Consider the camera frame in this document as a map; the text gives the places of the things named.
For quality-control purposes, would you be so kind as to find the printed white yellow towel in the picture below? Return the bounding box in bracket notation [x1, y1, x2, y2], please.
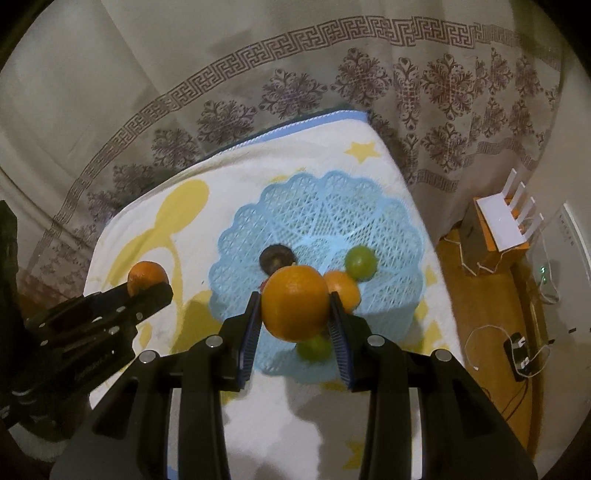
[85, 108, 462, 480]

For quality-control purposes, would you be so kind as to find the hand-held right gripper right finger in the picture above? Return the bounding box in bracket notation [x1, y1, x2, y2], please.
[329, 292, 539, 480]

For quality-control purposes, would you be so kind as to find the orange cardboard box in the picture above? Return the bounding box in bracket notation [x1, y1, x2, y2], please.
[459, 198, 530, 278]

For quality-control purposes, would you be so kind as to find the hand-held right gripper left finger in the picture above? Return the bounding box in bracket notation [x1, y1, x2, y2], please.
[48, 291, 263, 480]

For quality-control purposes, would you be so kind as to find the blue plastic lattice basket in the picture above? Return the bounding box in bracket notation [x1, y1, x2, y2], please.
[208, 171, 428, 384]

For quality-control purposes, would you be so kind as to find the white cable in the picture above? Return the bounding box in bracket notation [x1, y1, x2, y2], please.
[464, 323, 555, 376]

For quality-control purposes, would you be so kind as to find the beige patterned curtain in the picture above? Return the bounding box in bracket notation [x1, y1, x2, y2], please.
[0, 0, 591, 333]

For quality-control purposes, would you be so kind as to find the green tomato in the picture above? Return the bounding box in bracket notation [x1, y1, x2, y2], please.
[295, 335, 332, 365]
[345, 246, 378, 281]

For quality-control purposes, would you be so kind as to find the thin dark cable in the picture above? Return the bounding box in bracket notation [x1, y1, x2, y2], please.
[498, 382, 533, 422]

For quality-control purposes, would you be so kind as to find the orange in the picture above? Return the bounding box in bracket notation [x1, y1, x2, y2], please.
[261, 265, 330, 343]
[128, 261, 170, 297]
[323, 270, 362, 315]

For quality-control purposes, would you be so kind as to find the black power strip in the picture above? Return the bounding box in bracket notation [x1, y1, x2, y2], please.
[503, 331, 533, 382]

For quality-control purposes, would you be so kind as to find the white appliance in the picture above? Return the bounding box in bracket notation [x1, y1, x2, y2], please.
[538, 202, 591, 305]

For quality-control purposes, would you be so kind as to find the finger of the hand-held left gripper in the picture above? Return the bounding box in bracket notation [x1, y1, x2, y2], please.
[23, 282, 131, 331]
[28, 281, 174, 365]

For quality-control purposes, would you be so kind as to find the dark round fruit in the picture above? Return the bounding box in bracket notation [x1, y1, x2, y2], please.
[259, 244, 294, 276]

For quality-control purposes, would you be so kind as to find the white router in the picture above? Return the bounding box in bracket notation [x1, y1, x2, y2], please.
[475, 170, 548, 253]

